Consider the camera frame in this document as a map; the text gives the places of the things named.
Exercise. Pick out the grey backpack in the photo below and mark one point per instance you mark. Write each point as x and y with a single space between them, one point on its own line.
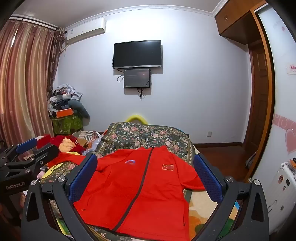
251 160

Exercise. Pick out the white sliding wardrobe door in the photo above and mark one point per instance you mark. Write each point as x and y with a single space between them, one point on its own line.
281 81

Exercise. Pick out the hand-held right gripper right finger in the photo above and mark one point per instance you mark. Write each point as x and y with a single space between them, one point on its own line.
208 178

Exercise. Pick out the red plush cloth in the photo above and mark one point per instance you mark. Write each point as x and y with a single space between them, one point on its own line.
57 140

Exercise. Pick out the white appliance with stickers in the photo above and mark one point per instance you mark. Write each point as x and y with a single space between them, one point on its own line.
282 192

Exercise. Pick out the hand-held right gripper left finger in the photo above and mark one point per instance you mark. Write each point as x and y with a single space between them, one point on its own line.
83 176

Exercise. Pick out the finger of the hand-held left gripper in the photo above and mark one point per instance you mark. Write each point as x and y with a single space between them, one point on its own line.
46 151
26 144

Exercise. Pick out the patterned grey cloth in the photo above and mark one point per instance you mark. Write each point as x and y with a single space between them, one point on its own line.
90 139

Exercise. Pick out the small black wall monitor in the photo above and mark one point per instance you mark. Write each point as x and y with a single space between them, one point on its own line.
137 78

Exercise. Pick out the black wall television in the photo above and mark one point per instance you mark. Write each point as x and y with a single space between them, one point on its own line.
137 54

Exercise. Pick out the pile of mixed clothes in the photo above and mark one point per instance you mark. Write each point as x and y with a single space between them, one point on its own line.
63 95

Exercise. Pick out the white wall socket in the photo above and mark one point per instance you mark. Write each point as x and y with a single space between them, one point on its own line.
209 134

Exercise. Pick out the orange box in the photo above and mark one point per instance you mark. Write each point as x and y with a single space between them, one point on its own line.
64 113

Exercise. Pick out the beige cartoon blanket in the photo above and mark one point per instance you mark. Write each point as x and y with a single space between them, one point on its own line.
198 208

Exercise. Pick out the red zip jacket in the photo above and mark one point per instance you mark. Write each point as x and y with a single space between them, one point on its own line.
138 197

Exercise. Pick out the white air conditioner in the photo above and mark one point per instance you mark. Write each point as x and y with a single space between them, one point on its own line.
85 29

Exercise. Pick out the wooden overhead cabinet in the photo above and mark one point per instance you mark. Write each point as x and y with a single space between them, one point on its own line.
235 23

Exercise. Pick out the yellow cloth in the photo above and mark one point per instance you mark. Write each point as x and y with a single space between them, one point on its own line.
56 169

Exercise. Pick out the dark floral quilt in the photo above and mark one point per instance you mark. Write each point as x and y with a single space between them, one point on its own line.
143 134

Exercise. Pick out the wooden room door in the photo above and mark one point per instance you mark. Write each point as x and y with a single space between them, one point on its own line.
257 97

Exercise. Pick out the white curtain rail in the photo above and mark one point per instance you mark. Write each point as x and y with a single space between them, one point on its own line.
32 21

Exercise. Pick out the striped brown curtain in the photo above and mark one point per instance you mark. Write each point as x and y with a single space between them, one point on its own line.
23 81

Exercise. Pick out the red box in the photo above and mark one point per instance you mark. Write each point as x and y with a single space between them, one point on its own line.
44 140

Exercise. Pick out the grey cushion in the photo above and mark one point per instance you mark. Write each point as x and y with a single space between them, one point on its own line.
79 107

